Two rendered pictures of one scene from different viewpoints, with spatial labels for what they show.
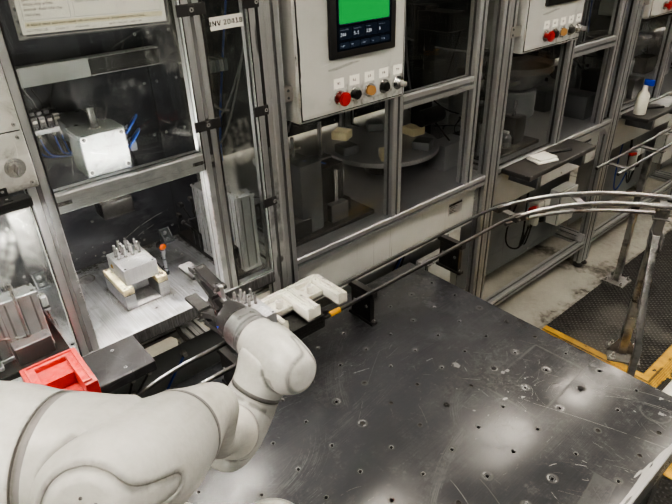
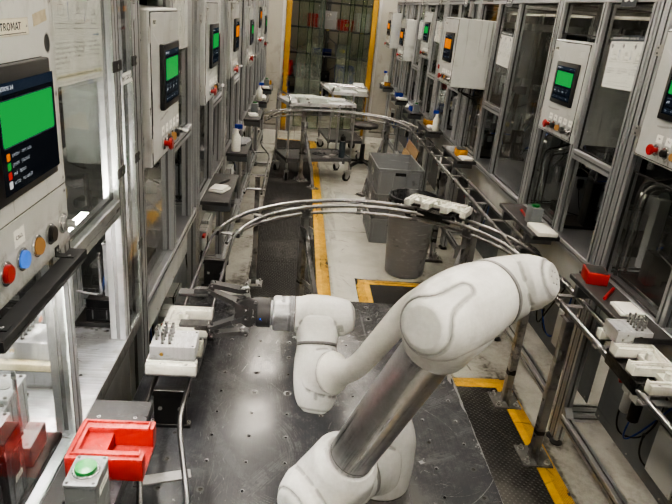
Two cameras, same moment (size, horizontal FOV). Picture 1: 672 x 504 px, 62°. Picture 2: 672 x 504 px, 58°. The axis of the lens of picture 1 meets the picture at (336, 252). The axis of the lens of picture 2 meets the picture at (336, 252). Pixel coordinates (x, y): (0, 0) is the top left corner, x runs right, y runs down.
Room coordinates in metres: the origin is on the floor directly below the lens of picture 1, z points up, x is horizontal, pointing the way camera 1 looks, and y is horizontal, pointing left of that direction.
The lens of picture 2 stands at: (0.03, 1.23, 1.85)
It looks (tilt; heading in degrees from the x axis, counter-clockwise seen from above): 22 degrees down; 305
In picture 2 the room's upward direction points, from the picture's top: 6 degrees clockwise
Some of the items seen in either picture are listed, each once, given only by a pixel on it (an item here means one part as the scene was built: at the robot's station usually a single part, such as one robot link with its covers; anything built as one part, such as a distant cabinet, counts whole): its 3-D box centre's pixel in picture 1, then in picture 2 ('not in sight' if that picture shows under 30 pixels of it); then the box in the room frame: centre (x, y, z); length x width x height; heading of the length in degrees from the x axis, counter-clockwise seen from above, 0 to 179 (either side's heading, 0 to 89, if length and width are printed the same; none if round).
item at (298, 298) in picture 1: (284, 317); (182, 344); (1.33, 0.16, 0.84); 0.36 x 0.14 x 0.10; 130
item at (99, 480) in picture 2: not in sight; (83, 493); (0.87, 0.77, 0.97); 0.08 x 0.08 x 0.12; 40
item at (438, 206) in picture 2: not in sight; (437, 210); (1.47, -1.81, 0.84); 0.37 x 0.14 x 0.10; 8
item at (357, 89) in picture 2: not in sight; (343, 118); (4.82, -5.53, 0.48); 0.84 x 0.58 x 0.97; 138
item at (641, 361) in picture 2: not in sight; (639, 365); (0.18, -0.81, 0.84); 0.37 x 0.14 x 0.10; 130
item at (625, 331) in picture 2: not in sight; (628, 326); (0.25, -0.90, 0.92); 0.13 x 0.10 x 0.09; 40
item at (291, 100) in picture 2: not in sight; (315, 135); (4.32, -4.29, 0.48); 0.88 x 0.56 x 0.96; 58
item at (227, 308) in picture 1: (228, 315); (253, 311); (0.96, 0.23, 1.12); 0.09 x 0.07 x 0.08; 40
